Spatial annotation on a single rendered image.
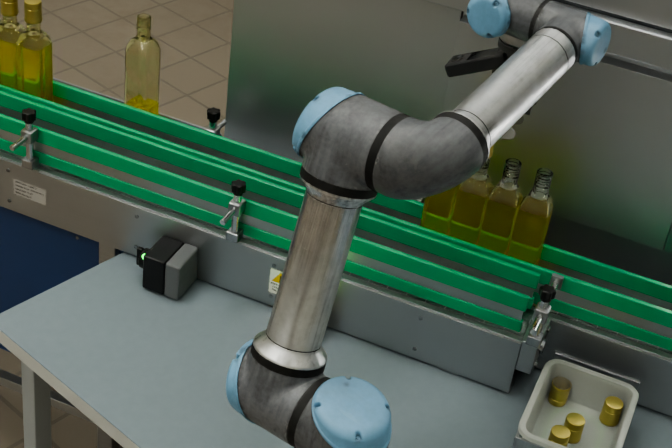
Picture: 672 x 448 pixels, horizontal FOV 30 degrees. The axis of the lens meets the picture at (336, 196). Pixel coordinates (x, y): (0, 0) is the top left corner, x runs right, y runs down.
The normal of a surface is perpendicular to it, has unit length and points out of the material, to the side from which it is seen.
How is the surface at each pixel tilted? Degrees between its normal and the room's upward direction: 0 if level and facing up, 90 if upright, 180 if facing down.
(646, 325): 90
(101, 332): 0
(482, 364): 90
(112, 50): 0
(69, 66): 0
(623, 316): 90
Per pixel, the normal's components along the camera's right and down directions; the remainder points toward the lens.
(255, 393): -0.59, 0.08
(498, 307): -0.39, 0.48
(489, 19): -0.60, 0.40
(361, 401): 0.16, -0.75
